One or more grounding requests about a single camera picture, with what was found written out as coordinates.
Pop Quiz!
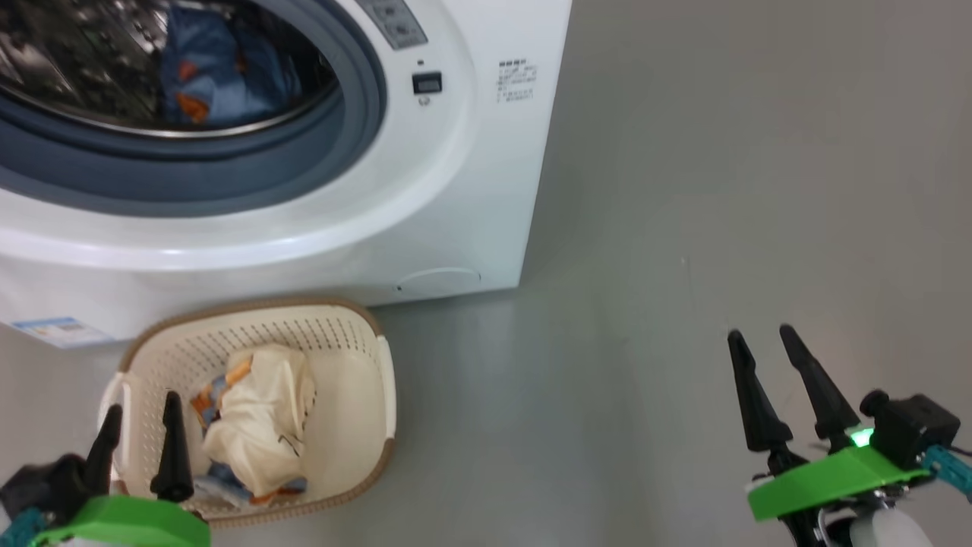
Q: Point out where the blue white energy label sticker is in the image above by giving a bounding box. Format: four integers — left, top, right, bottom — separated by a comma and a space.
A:
9, 316, 115, 350

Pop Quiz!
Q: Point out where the grey rubber door gasket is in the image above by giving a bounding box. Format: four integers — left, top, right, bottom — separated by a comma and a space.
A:
0, 0, 388, 219

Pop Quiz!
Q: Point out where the round filter cover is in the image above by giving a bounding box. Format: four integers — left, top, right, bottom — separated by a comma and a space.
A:
395, 267, 482, 299

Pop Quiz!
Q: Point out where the cream garment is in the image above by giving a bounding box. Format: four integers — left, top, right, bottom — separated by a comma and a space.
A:
201, 346, 317, 498

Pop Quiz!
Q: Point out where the white washing machine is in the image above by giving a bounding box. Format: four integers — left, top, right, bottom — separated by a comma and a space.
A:
0, 0, 573, 350

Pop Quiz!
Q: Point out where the light blue garment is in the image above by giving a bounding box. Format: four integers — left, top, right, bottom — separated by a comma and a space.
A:
158, 6, 305, 126

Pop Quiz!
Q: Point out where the cream perforated laundry basket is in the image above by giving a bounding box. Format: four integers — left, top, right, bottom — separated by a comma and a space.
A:
97, 298, 397, 529

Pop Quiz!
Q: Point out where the teal cable connector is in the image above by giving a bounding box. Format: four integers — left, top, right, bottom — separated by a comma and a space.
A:
923, 444, 972, 502
0, 507, 48, 547

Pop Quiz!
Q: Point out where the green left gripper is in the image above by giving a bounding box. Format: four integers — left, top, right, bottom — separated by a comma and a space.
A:
29, 391, 212, 547

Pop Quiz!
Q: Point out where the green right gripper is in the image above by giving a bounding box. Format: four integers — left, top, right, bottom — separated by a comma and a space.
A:
727, 324, 933, 547

